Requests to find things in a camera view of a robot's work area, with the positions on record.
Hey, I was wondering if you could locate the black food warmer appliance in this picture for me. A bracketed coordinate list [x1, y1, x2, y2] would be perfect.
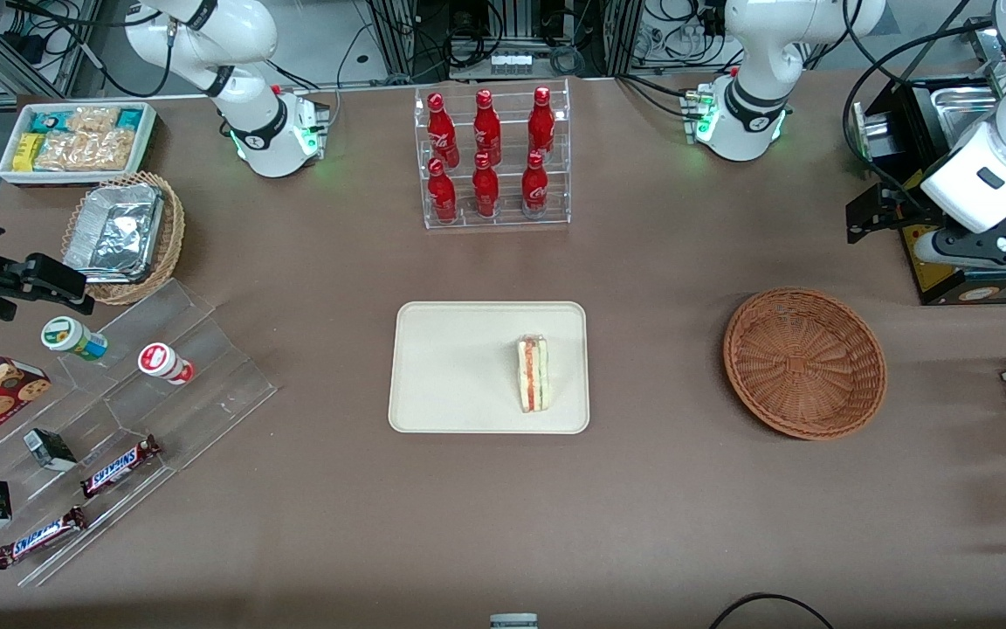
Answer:
[852, 16, 1006, 307]

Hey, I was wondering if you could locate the small black box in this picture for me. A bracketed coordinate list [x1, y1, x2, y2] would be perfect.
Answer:
[23, 428, 78, 473]

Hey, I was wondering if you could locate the round brown wicker basket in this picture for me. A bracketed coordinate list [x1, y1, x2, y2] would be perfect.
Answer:
[723, 287, 888, 440]

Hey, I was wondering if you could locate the silver foil container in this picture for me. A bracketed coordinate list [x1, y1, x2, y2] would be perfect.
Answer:
[62, 183, 165, 285]

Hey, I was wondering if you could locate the white rectangular snack bin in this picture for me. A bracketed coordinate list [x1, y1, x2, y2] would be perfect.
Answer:
[0, 101, 158, 187]

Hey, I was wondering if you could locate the beige plastic tray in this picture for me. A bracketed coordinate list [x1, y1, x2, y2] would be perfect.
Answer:
[388, 301, 591, 435]

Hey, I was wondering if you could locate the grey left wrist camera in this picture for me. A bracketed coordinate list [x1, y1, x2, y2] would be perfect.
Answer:
[913, 229, 1006, 273]

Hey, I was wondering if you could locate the black cable loop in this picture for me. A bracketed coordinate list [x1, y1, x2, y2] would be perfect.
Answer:
[709, 593, 836, 629]

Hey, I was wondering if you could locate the triangle sandwich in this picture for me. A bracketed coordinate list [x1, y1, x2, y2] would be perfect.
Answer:
[516, 334, 551, 414]

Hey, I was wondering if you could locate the yellow snack packet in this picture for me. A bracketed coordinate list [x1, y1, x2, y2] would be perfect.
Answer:
[12, 133, 46, 173]

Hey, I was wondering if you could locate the clear acrylic stepped display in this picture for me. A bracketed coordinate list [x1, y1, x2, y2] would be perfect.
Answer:
[0, 278, 279, 588]

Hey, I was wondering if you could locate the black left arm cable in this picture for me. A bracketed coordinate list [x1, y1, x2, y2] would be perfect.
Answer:
[842, 0, 1006, 206]

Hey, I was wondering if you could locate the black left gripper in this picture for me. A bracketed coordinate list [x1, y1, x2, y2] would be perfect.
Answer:
[845, 183, 942, 245]

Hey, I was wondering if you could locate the green label yogurt cup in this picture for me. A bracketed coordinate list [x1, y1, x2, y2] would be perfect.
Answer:
[40, 316, 109, 363]

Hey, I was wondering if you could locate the large clear cracker bag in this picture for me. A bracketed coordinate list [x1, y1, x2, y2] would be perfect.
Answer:
[34, 129, 137, 173]

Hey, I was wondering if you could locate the clear acrylic bottle rack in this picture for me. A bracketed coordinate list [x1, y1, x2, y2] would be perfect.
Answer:
[414, 79, 572, 231]

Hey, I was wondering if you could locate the small clear cracker bag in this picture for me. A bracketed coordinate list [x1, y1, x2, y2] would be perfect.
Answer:
[66, 107, 122, 135]

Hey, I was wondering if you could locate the red cola bottle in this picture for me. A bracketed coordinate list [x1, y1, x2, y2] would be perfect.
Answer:
[473, 89, 503, 167]
[427, 157, 458, 224]
[521, 150, 549, 218]
[527, 86, 556, 158]
[427, 93, 460, 169]
[472, 153, 500, 218]

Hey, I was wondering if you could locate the red label yogurt cup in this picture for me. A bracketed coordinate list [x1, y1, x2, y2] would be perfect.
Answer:
[137, 342, 196, 386]

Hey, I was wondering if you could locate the snickers bar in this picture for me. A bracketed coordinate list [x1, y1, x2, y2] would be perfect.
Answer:
[0, 506, 89, 570]
[79, 435, 162, 500]

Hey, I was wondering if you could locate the light wicker basket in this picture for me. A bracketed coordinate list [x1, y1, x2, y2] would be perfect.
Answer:
[60, 171, 186, 306]

